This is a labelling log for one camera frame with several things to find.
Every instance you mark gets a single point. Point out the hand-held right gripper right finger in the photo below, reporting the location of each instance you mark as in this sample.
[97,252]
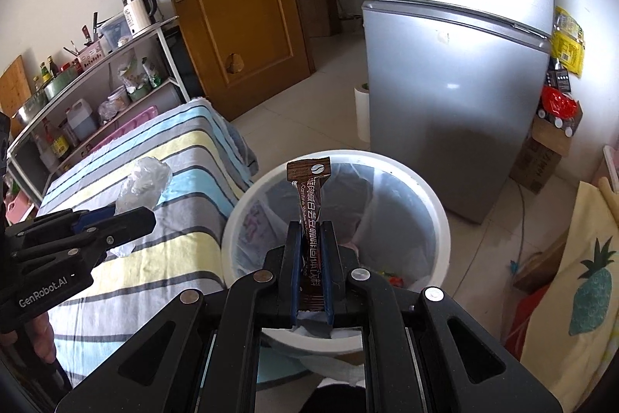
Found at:
[329,287]

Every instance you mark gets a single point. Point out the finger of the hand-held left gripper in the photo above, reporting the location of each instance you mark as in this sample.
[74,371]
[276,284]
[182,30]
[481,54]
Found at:
[130,224]
[94,219]

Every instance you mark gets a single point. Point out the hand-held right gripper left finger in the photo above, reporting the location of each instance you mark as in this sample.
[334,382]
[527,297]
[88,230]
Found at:
[293,287]

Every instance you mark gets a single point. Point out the clear plastic bag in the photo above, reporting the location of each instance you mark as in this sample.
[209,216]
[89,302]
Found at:
[145,180]

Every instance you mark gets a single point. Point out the brown coffee stick sachet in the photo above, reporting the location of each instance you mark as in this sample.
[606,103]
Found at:
[309,210]

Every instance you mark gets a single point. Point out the white round bin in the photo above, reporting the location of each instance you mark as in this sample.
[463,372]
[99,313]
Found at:
[435,239]

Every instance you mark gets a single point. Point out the person's left hand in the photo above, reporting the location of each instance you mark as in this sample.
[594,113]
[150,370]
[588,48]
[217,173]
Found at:
[45,340]

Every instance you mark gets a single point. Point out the pink woven basket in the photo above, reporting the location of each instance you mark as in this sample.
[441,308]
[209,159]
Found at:
[20,209]

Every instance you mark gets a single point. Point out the clear plastic bottle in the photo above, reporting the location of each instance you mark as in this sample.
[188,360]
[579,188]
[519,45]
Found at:
[44,154]

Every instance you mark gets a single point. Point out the red label sauce bottle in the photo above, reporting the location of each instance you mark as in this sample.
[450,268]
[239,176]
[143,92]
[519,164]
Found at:
[57,142]

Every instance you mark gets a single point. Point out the white plastic jug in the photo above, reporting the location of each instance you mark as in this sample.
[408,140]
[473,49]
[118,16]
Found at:
[81,120]

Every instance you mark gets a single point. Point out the clear bin liner bag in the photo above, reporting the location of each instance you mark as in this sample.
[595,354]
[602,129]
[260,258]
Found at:
[396,210]

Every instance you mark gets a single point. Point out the clear bag of food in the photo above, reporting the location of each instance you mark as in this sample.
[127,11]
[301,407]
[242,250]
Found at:
[108,113]

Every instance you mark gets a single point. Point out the white lidded jar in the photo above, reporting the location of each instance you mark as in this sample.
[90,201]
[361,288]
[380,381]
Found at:
[118,97]

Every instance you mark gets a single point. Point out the steel mixing bowl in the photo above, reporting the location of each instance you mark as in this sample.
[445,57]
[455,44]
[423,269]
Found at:
[29,110]

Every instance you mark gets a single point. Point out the green metal basin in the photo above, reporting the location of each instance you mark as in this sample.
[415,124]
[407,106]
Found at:
[60,86]

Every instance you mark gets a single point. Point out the crumpled plastic food bags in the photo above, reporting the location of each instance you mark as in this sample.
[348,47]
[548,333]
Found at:
[140,79]

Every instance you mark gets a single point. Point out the wooden cutting board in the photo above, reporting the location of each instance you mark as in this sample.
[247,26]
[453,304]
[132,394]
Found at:
[14,86]

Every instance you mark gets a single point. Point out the dark glass sauce bottle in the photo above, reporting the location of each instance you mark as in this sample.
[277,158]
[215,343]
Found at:
[53,67]

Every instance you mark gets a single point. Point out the pink utensil basket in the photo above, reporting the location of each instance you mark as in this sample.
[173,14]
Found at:
[91,57]

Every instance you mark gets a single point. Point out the white paper roll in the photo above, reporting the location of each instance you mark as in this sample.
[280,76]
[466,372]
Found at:
[362,113]

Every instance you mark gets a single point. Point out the white metal shelf rack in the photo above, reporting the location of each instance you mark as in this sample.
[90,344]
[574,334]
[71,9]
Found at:
[140,40]

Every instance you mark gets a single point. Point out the clear plastic storage box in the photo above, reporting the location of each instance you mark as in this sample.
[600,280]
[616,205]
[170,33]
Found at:
[115,31]

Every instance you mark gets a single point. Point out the red cloth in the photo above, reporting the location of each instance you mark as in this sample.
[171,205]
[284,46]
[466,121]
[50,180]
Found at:
[524,326]

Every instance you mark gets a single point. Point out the white electric kettle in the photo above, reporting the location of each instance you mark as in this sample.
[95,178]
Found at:
[138,9]

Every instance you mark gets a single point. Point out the silver refrigerator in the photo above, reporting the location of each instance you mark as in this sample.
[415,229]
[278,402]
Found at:
[459,103]

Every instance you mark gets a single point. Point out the wooden door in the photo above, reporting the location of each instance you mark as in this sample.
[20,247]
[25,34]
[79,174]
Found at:
[232,21]

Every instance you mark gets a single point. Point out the cardboard box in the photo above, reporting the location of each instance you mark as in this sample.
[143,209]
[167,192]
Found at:
[541,161]

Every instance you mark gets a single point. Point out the pineapple print cloth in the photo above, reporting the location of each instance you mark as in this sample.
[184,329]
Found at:
[580,297]

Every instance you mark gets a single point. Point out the red toy car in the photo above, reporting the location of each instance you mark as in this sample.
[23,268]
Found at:
[558,108]

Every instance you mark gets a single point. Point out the yellow hanging packets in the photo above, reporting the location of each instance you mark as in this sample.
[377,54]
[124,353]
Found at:
[569,40]

